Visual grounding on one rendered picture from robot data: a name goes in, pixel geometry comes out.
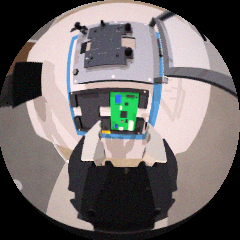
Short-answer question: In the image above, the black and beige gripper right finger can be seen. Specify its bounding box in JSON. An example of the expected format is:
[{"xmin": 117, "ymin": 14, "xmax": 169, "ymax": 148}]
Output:
[{"xmin": 142, "ymin": 122, "xmax": 178, "ymax": 192}]

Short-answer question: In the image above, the green circuit board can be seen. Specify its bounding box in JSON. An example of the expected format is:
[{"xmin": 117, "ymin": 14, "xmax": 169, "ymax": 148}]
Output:
[{"xmin": 110, "ymin": 92, "xmax": 139, "ymax": 130}]

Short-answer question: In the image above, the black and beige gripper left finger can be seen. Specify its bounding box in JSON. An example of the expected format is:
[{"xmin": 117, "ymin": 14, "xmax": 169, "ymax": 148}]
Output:
[{"xmin": 68, "ymin": 120, "xmax": 106, "ymax": 192}]

